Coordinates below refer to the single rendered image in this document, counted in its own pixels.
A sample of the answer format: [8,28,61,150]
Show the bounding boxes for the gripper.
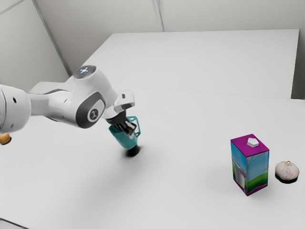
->
[106,110,138,139]

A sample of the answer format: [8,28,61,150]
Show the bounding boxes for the teal faceted mug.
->
[108,115,141,149]

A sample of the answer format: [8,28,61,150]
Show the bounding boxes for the milk carton with purple top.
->
[230,133,270,197]

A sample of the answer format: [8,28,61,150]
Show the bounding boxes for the white garlic bulb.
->
[274,160,300,181]

